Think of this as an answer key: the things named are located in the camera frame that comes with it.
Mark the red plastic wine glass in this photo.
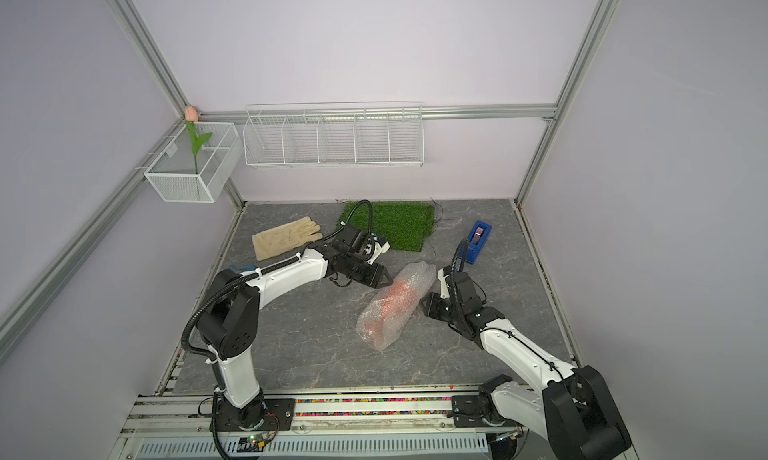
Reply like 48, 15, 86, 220
357, 281, 420, 351

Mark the clear bubble wrap sheet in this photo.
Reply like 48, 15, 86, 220
356, 261, 437, 351

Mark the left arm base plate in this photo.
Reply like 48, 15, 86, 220
211, 397, 296, 432

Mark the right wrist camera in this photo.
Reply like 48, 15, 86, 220
437, 266, 451, 300

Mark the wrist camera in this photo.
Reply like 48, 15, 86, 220
437, 266, 451, 300
363, 234, 390, 264

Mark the beige work glove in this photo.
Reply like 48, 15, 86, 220
252, 216, 322, 261

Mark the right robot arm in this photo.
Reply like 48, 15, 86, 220
422, 267, 632, 459

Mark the aluminium front rail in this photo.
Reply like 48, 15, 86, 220
120, 385, 529, 454

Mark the pink artificial tulip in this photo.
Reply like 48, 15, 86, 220
184, 106, 212, 174

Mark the black corrugated cable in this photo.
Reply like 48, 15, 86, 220
179, 199, 374, 356

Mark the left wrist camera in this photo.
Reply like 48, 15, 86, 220
363, 234, 390, 264

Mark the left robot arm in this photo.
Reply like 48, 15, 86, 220
181, 224, 393, 431

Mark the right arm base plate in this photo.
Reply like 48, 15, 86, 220
447, 393, 522, 428

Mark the blue tape dispenser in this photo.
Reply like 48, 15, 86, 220
462, 221, 492, 265

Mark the white wire wall shelf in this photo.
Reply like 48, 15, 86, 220
243, 102, 425, 168

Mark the blue yellow garden fork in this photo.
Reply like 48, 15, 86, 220
228, 265, 256, 275

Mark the green artificial grass mat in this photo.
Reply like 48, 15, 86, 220
335, 201, 436, 252

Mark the white mesh wall basket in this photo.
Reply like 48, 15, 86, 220
144, 122, 244, 204

